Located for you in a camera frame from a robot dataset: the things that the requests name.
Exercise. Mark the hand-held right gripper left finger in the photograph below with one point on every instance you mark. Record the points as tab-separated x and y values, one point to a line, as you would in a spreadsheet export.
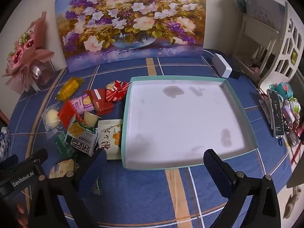
93	173

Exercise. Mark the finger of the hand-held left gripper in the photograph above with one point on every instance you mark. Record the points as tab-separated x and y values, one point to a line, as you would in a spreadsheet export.
38	155
9	161

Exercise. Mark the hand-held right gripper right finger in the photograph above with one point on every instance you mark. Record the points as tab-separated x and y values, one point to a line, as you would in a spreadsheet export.
216	171

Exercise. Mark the cream orange packet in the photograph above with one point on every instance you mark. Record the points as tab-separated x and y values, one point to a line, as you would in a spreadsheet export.
61	167

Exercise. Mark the green biscuit packet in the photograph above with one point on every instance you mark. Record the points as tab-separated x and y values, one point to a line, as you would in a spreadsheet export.
63	144

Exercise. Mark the green white corn print packet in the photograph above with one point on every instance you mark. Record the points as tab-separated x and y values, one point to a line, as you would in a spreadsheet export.
82	139

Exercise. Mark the white chip print packet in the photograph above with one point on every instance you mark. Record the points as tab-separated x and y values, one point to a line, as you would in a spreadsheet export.
110	137

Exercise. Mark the clear white pastry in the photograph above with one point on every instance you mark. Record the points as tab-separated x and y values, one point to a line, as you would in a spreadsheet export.
52	118

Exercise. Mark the small red gold packet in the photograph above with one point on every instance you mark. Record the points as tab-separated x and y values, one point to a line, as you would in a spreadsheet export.
66	115

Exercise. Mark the cream pudding cup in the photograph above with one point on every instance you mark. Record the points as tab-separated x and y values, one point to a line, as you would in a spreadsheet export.
91	119

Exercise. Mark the teal rimmed white shallow box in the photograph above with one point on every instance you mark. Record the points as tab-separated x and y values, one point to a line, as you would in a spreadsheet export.
180	123

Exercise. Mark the pink swiss roll packet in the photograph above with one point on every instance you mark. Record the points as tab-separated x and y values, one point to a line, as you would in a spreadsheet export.
82	103

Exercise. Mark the red wafer packet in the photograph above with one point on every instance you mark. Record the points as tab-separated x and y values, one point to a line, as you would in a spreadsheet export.
101	101

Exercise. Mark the yellow cake packet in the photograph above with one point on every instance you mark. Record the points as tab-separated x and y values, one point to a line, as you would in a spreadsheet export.
68	89

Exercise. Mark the red striped snack packet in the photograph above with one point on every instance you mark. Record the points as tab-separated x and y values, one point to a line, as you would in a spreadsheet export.
115	91

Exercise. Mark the blue white tissue pack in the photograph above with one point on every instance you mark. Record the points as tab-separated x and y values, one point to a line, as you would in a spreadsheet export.
4	142

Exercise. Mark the beige slipper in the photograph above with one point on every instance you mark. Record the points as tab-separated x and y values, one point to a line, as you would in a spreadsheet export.
291	199

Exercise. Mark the white green small cup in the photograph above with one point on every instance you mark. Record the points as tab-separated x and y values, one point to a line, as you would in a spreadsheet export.
293	106

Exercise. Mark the pink wrapped flower bouquet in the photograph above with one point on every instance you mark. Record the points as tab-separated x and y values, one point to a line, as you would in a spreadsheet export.
26	52

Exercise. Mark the white rectangular device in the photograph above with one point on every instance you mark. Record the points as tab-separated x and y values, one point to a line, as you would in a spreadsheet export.
222	65

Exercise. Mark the teal pouch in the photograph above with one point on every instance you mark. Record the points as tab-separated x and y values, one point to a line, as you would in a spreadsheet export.
285	89

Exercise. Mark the cream wooden chair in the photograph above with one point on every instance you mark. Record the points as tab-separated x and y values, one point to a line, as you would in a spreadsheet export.
256	42

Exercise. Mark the white lattice shelf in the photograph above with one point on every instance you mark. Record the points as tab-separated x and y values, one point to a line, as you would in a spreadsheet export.
288	49

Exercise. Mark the flower painting canvas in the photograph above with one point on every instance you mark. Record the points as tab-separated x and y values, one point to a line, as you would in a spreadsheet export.
130	23

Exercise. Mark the white printed pillow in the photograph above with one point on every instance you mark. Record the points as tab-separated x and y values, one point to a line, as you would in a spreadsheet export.
267	9

